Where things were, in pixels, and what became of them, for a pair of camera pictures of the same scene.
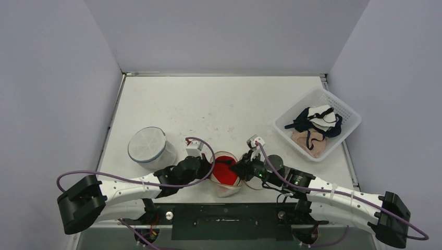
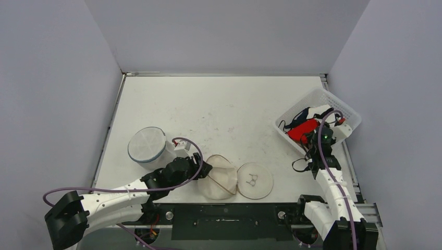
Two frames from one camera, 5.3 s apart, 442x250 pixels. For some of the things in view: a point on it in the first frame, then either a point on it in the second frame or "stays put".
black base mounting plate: [230, 222] stays put
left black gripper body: [201, 171] stays put
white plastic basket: [321, 97] stays put
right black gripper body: [240, 167] to [311, 137]
